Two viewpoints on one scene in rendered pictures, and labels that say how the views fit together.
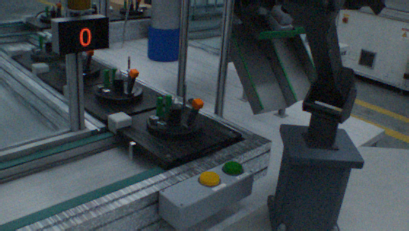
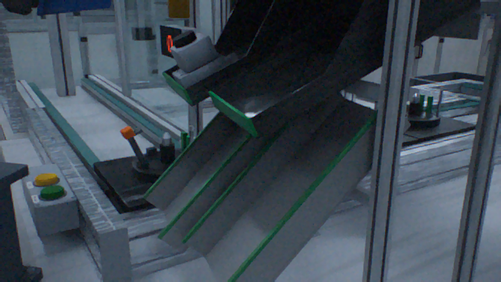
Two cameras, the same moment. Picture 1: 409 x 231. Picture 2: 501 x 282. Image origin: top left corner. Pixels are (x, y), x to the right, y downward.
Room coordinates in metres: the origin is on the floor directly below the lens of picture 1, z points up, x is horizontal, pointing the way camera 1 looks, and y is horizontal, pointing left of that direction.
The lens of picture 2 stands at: (1.30, -0.71, 1.32)
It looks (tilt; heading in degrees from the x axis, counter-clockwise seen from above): 18 degrees down; 104
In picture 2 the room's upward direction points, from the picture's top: 1 degrees clockwise
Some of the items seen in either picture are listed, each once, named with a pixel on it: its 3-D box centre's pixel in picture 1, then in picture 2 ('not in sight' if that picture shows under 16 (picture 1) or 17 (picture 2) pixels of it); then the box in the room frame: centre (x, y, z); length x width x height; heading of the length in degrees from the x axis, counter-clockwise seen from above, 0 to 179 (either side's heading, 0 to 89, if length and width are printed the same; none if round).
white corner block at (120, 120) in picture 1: (119, 123); not in sight; (0.92, 0.22, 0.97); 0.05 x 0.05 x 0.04; 46
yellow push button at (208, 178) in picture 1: (209, 180); (46, 180); (0.71, -0.01, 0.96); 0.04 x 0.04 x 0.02
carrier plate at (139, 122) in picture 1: (174, 131); (168, 174); (0.93, 0.08, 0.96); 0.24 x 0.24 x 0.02; 46
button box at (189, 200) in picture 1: (208, 192); (48, 195); (0.71, -0.01, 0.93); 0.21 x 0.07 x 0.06; 136
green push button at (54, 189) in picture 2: (232, 169); (52, 194); (0.76, -0.06, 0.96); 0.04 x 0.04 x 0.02
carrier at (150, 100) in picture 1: (118, 82); not in sight; (1.10, 0.27, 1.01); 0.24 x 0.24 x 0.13; 46
